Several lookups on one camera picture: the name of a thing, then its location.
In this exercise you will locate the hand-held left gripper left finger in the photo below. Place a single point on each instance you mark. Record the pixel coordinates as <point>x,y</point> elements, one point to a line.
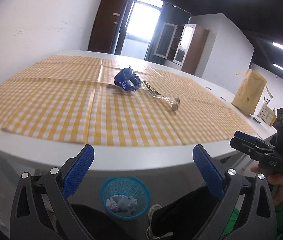
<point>79,170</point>

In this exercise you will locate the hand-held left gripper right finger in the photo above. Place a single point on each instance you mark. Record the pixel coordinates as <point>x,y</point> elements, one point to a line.
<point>207,170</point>

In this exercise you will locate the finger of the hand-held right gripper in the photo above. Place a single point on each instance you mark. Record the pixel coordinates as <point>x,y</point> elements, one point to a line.
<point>249,137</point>
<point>246,148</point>

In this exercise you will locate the blue mesh waste basket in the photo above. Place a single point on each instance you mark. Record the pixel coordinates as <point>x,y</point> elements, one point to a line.
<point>106,192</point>

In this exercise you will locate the white pen holder box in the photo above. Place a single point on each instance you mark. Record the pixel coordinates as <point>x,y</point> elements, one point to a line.
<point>267,115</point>

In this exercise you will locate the brown paper bag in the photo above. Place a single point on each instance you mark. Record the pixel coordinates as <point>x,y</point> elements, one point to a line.
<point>250,92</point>

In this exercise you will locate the person's right leg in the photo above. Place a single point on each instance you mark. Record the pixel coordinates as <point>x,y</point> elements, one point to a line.
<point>181,210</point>

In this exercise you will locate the crumpled papers heap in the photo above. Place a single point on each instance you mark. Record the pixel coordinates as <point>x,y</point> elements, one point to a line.
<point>121,203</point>

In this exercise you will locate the white shoe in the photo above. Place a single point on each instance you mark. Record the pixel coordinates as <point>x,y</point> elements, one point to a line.
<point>154,215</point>

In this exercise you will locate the yellow checkered tablecloth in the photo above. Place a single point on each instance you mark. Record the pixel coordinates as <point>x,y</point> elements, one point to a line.
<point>44,105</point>

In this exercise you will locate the clear gold twisted plastic wrapper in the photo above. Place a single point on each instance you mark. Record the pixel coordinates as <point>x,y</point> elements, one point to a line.
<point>162,97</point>

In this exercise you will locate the blue crumpled wrapper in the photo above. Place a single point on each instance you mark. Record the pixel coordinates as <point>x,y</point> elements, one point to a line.
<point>125,78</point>

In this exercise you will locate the cabinet with glass doors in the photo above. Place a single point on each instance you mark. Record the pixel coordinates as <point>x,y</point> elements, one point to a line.
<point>194,47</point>

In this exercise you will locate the dark curtain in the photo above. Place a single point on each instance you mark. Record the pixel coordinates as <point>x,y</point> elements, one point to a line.
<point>171,15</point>

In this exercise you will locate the brown wooden wardrobe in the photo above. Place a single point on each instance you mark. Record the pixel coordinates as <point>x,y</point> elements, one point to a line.
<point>106,22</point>

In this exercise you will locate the bright balcony door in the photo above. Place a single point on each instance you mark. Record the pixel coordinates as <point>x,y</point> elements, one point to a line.
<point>141,22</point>

